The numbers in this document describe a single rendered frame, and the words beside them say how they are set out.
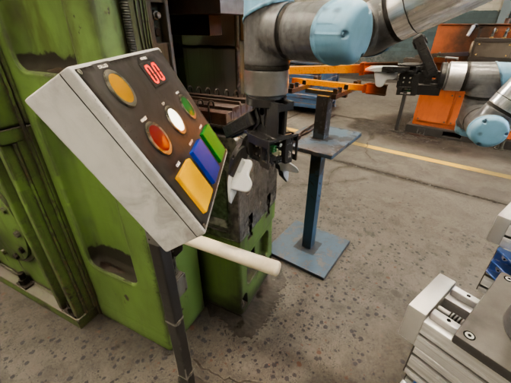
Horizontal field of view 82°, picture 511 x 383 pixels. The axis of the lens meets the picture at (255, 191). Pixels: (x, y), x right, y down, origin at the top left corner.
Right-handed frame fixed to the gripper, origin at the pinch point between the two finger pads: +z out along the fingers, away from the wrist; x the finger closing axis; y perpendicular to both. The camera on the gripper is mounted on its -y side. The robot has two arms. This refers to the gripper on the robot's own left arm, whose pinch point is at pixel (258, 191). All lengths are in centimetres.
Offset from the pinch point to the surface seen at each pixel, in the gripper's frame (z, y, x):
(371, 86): -7, -31, 87
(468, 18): -40, -244, 753
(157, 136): -15.9, -0.7, -19.0
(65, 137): -17.9, -1.8, -30.6
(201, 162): -8.5, -3.2, -11.0
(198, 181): -7.7, 1.8, -14.4
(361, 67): -19, -13, 50
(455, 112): 62, -89, 375
